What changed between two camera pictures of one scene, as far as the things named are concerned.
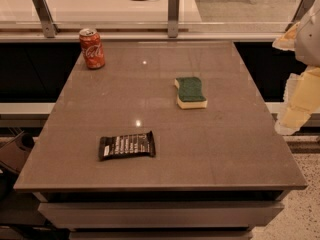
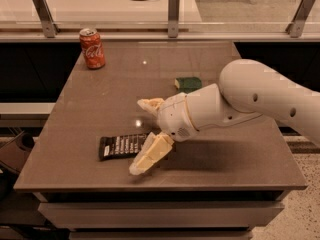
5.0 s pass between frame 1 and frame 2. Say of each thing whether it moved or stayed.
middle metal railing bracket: stayed
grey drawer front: stayed
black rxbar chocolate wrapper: stayed
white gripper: moved
